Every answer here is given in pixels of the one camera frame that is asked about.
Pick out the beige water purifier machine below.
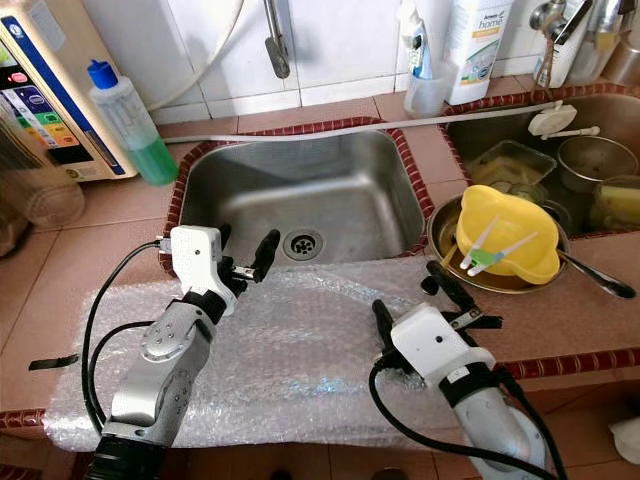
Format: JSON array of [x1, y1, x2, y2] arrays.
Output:
[[0, 0, 136, 181]]

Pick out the round steel pot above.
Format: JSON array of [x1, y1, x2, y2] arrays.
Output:
[[557, 135, 639, 194]]

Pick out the chrome sink faucet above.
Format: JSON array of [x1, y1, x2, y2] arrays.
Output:
[[528, 0, 621, 89]]

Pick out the steel utensil cup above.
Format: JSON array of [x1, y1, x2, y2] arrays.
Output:
[[600, 30, 640, 86]]

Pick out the clear bubble wrap sheet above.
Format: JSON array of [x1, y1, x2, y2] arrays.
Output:
[[43, 258, 546, 451]]

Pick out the clear plastic cup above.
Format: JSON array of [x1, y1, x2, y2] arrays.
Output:
[[403, 60, 459, 119]]

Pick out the steel sink basin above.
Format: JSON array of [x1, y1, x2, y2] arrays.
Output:
[[443, 90, 640, 241], [175, 128, 431, 271]]

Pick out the steel sink drain strainer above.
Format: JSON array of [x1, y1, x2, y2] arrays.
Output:
[[282, 228, 325, 263]]

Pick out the yellow green sponge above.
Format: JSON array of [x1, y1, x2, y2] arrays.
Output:
[[598, 185, 640, 226]]

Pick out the long grey hose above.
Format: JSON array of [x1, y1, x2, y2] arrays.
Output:
[[160, 100, 561, 144]]

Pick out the steel pan with handle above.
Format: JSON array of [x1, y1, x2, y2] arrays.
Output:
[[427, 192, 636, 299]]

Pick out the white green training chopsticks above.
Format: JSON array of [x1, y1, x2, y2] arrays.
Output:
[[460, 215, 539, 276]]

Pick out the white plastic object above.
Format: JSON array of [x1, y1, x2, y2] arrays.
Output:
[[610, 415, 640, 466]]

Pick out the clear plastic jar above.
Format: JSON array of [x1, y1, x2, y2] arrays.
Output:
[[0, 130, 86, 231]]

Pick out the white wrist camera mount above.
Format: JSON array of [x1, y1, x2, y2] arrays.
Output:
[[390, 303, 476, 389], [168, 225, 226, 301]]

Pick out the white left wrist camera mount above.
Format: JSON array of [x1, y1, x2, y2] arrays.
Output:
[[168, 225, 226, 301]]

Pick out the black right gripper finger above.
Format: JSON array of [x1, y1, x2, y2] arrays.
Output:
[[420, 262, 489, 323], [371, 298, 403, 359]]

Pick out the white flexible hose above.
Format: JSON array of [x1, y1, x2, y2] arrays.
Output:
[[150, 0, 249, 109]]

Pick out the grey wall tap spout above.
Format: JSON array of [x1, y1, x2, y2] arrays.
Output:
[[263, 0, 291, 81]]

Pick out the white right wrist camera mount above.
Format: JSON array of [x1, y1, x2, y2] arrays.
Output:
[[390, 303, 476, 389]]

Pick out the blue capped green liquid bottle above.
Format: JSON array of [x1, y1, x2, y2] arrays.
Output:
[[87, 58, 179, 188]]

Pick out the clear glass food container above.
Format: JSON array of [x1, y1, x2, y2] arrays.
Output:
[[468, 140, 557, 201]]

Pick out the white detergent bottle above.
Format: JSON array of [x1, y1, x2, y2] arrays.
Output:
[[445, 0, 516, 106]]

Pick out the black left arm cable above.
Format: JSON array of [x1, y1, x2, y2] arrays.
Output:
[[80, 240, 166, 443], [91, 320, 158, 436]]

